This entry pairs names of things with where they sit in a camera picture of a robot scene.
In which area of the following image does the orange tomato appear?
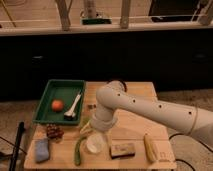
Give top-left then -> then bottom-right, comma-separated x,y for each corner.
51,100 -> 64,112

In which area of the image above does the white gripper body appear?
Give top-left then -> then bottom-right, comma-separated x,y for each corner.
79,115 -> 117,135

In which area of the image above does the black cable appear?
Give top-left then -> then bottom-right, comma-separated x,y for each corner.
168,132 -> 198,171

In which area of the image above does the black pole stand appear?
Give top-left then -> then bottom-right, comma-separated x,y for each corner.
9,122 -> 25,171

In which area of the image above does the brown sponge block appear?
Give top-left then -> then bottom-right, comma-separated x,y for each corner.
110,143 -> 135,159

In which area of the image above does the green plastic tray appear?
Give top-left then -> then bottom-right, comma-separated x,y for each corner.
33,79 -> 86,125

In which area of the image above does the brown grape bunch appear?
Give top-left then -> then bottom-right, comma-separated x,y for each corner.
46,124 -> 64,139

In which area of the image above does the blue folded cloth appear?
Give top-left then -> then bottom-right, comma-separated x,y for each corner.
35,138 -> 50,163

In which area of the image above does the wooden table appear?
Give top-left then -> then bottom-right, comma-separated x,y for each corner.
23,81 -> 178,171

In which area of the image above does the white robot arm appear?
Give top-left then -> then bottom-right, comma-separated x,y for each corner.
89,80 -> 213,148

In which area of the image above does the yellow banana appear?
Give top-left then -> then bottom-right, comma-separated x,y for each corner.
144,134 -> 158,163

